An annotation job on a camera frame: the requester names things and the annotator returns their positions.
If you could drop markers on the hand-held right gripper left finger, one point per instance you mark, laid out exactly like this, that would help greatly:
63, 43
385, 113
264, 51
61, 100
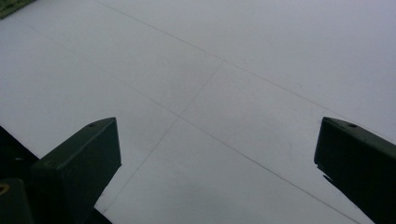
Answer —
77, 168

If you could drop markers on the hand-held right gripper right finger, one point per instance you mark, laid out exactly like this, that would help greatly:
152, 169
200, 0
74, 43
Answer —
364, 161

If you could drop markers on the green ruler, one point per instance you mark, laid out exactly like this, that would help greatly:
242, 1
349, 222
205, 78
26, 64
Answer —
10, 5

